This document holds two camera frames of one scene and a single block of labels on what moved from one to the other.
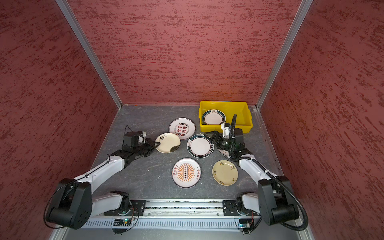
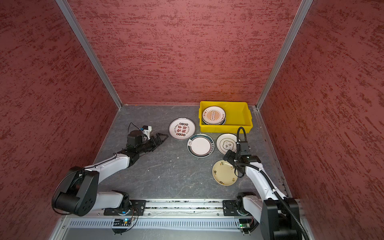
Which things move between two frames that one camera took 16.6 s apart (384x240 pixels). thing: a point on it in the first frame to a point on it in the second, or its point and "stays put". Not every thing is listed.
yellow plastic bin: x=241 y=109 stays put
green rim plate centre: x=199 y=146 stays put
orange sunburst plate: x=186 y=173 to x=214 y=115
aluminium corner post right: x=303 y=9 stays put
